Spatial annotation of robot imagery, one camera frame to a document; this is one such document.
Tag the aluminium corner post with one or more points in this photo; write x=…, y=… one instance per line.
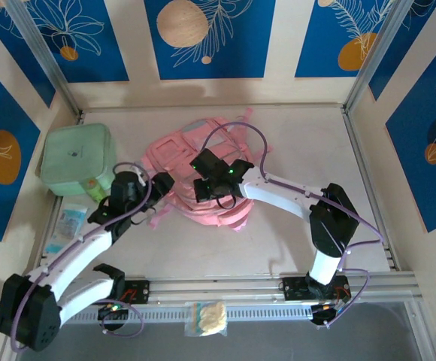
x=376, y=56
x=46, y=56

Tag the black controller board green light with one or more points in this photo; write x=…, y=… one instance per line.
x=111, y=312

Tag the mint green lunch bag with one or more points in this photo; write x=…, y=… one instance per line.
x=75, y=154

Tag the aluminium side rail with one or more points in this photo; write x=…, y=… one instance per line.
x=57, y=203
x=353, y=131

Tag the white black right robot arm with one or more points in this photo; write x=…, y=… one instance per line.
x=278, y=195

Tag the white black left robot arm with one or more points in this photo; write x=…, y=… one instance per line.
x=75, y=259

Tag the pink backpack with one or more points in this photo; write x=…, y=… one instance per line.
x=173, y=150

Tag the blue white tissue packet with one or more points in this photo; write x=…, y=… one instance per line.
x=67, y=222

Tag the bright green bottle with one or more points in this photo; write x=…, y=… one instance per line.
x=95, y=192

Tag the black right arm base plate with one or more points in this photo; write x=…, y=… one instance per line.
x=295, y=287

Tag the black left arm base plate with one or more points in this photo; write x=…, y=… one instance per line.
x=139, y=293

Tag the aluminium front rail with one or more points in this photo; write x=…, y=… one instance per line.
x=218, y=289

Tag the clear bag white contents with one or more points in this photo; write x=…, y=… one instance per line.
x=208, y=317

